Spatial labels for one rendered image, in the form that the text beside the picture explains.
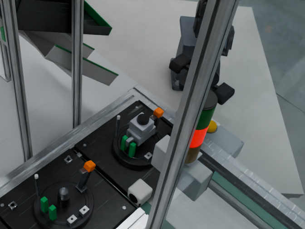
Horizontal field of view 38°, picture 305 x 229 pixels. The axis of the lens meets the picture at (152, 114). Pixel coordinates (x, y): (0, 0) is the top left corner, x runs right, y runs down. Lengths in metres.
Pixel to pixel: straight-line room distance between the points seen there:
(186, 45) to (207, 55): 0.76
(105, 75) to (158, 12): 0.62
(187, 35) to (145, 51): 0.27
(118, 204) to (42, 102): 0.48
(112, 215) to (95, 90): 0.52
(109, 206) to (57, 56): 0.38
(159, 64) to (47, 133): 0.49
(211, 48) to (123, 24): 1.15
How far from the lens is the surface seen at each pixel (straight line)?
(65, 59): 1.12
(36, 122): 1.38
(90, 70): 1.20
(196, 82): 0.64
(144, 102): 1.31
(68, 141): 1.21
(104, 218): 1.07
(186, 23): 1.45
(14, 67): 0.97
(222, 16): 0.56
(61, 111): 1.40
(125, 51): 1.61
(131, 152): 1.13
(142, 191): 1.09
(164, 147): 0.86
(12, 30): 0.90
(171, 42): 1.68
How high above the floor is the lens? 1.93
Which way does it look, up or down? 49 degrees down
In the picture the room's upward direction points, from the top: 12 degrees clockwise
